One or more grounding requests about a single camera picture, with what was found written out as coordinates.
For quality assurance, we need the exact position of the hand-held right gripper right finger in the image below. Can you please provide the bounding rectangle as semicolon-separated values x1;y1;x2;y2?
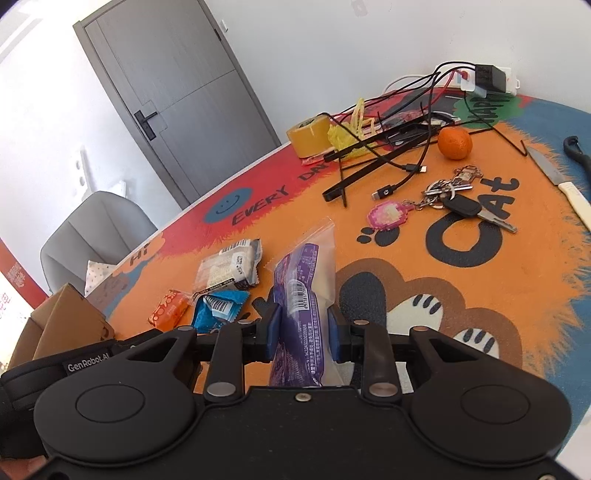
327;306;509;403

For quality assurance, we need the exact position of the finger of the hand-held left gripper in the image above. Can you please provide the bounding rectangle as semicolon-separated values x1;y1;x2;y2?
113;329;178;348

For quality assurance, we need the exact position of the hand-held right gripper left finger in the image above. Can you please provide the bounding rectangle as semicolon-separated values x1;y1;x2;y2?
113;302;283;403

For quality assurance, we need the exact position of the long purple snack packet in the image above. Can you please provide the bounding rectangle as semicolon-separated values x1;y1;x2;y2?
264;219;341;389

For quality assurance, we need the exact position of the brown cardboard box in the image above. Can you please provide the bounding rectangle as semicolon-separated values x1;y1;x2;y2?
8;283;117;371

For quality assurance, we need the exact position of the small orange snack packet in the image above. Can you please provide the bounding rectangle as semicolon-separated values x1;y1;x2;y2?
147;289;193;332

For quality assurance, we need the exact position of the blue snack packet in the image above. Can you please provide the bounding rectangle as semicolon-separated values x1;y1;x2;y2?
191;290;251;335

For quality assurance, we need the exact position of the dotted beige cushion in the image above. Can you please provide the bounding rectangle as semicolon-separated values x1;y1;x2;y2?
84;260;115;297

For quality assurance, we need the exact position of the clear white cake packet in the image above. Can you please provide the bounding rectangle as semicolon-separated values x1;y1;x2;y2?
192;238;265;295

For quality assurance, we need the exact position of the orange paper shopping bag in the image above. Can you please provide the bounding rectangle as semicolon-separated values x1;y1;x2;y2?
0;237;50;326

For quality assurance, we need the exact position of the grey chair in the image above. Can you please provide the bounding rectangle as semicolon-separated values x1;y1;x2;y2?
40;190;158;297

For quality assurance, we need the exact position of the bunch of keys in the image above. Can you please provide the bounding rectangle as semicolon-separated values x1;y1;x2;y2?
421;165;519;234

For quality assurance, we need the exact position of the yellow tape roll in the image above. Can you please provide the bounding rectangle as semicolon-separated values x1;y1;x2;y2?
286;115;336;161

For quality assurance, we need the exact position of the yellow plastic bag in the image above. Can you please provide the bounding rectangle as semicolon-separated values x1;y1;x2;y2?
327;97;385;161

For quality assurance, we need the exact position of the tangerine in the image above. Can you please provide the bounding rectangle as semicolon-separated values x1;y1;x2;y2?
437;126;474;162

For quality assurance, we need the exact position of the grey door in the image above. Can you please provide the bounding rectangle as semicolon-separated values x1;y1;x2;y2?
72;0;282;209

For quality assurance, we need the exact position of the black power adapter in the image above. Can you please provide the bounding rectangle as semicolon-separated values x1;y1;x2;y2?
474;64;509;96

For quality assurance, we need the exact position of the black peeler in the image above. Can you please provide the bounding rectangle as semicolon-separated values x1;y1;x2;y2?
564;135;591;177

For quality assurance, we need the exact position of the white power strip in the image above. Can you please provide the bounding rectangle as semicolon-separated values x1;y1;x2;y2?
449;64;521;96

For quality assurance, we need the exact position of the pink keychain charm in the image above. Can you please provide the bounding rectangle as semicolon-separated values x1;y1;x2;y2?
366;198;413;230

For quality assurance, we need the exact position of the black charging cable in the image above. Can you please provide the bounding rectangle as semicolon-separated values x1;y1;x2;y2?
330;62;481;176
370;69;481;201

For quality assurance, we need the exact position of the black flat strap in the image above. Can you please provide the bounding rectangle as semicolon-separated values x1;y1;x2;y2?
322;136;432;202

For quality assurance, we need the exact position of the white wall socket panel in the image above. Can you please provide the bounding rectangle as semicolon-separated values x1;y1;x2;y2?
75;147;89;191

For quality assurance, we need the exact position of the black door lock handle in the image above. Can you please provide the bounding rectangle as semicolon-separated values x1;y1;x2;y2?
133;110;158;140

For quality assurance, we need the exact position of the black wire stand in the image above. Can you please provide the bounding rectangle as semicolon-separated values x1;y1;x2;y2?
464;90;530;158

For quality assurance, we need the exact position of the white cable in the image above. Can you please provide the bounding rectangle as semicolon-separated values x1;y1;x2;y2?
382;72;440;92

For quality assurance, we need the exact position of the white handled knife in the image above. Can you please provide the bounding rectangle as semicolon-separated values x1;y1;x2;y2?
527;146;591;232

